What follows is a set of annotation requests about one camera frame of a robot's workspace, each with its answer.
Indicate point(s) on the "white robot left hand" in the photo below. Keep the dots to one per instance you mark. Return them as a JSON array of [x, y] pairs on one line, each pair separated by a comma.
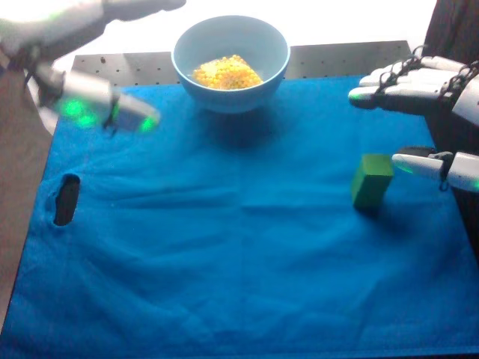
[[86, 93]]

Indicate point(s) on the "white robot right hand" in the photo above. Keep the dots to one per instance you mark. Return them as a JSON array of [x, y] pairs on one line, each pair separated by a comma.
[[411, 80]]

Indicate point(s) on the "green wooden block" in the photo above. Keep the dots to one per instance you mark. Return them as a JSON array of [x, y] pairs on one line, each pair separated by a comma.
[[370, 183]]

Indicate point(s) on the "bag of yellow beads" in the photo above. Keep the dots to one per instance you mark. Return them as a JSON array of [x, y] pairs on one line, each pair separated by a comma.
[[228, 75]]

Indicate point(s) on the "dark curtain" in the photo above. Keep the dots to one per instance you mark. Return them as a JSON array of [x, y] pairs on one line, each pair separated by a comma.
[[453, 22]]

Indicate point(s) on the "light blue bowl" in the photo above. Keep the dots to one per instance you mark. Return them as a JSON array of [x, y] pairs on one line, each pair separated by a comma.
[[232, 99]]

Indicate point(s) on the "blue table cloth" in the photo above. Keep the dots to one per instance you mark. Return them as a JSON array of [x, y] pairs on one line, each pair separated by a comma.
[[243, 261]]

